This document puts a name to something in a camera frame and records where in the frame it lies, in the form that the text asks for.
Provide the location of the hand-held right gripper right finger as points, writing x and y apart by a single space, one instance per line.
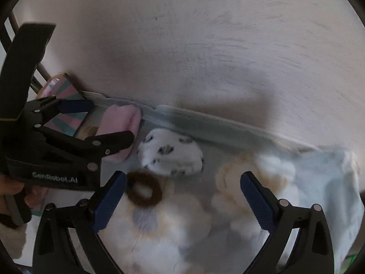
256 202

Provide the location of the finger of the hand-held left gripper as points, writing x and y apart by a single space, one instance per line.
75 106
114 141

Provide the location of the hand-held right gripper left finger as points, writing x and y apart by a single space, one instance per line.
109 201

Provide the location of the pink and teal cardboard box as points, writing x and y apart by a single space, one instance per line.
67 91

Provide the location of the pink fuzzy sock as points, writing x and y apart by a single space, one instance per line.
119 120

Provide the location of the brown fuzzy scrunchie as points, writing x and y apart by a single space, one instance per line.
155 197

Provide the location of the white patterned sock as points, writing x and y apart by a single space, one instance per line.
171 154

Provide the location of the person's left hand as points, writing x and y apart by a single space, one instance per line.
11 187

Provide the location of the light blue floral blanket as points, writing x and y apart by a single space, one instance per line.
322 182

